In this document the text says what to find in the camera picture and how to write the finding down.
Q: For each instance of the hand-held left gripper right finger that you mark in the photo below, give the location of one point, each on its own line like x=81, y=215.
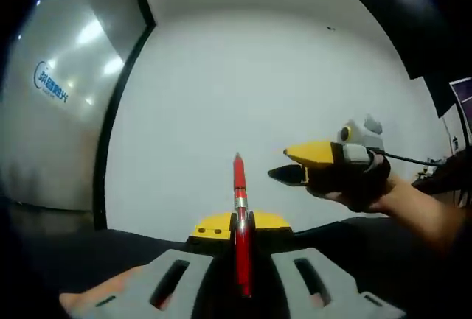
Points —
x=287, y=282

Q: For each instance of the black wall panel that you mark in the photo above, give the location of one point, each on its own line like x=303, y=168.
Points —
x=440, y=94
x=402, y=24

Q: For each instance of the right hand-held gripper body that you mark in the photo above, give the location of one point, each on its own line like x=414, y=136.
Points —
x=363, y=133

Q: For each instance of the purple screen monitor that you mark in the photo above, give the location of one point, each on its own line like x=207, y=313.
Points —
x=465, y=105

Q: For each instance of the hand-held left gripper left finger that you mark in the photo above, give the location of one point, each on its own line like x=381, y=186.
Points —
x=191, y=278

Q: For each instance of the red pen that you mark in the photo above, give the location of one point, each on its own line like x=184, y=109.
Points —
x=242, y=252

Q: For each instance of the black partition frame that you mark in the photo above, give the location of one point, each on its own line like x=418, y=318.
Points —
x=105, y=157

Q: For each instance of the blue logo sticker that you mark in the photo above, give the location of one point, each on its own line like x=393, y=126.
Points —
x=51, y=83

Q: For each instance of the person's left hand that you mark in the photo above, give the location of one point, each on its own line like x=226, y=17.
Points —
x=92, y=297

